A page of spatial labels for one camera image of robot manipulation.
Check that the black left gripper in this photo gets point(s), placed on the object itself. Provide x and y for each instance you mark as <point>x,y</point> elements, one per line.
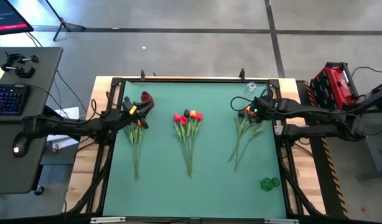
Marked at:
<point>128,113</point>

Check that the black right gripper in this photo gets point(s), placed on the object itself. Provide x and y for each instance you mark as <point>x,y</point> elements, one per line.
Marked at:
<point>264,109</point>

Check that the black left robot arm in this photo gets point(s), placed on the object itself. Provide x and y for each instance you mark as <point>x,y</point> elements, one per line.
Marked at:
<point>69,126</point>

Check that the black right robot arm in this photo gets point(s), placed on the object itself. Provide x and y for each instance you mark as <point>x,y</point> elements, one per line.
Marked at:
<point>318,113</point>

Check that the red ribbed vase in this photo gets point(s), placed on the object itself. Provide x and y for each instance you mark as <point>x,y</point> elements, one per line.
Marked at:
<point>146,96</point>

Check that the clear cut-glass vase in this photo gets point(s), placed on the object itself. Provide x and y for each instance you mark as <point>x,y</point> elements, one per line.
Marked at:
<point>250,87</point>

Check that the white paper sheet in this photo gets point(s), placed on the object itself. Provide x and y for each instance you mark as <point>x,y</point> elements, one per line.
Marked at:
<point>66,112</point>

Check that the red and black tool case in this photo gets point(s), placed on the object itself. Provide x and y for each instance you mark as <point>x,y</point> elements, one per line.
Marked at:
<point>331,84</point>

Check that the wooden work table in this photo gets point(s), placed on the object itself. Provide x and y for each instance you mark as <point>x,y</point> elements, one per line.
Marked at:
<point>82,174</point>

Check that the hazard-striped floor strip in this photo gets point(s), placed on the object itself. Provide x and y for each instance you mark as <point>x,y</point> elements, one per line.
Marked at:
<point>324,174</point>

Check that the grey side desk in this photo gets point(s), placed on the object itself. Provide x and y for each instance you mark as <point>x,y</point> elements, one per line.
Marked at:
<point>44,77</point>

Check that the black tripod stand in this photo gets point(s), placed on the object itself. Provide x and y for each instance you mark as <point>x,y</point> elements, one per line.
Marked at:
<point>64,25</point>

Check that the black screw clamp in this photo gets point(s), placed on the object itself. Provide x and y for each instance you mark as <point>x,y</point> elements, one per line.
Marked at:
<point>24,73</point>
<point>15,58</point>

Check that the grey metal stand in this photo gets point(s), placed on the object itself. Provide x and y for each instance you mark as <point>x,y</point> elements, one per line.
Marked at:
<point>373,155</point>

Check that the black computer mouse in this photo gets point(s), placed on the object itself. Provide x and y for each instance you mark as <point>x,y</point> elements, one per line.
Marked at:
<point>20,147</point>

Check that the black side device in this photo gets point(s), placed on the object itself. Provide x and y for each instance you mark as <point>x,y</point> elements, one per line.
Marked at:
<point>380,93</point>

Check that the black caster wheel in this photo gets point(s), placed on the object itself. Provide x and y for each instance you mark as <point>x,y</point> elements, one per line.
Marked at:
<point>39,190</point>

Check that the backlit black keyboard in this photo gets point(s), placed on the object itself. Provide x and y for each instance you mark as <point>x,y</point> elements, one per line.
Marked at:
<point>7,99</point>

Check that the grey mouse shelf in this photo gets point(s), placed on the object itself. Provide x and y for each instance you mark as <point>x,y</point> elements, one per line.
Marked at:
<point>10,174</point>

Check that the dark computer monitor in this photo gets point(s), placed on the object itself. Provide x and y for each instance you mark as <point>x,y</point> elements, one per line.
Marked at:
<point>7,15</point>

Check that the black frame clamp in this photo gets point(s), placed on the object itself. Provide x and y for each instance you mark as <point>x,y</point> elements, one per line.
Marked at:
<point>242,73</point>
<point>142,75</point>

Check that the black aluminium table frame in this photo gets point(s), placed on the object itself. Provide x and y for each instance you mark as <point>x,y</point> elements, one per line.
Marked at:
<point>194,80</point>

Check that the silver edge bracket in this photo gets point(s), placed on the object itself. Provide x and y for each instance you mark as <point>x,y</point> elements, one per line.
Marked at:
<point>281,221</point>
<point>107,220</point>

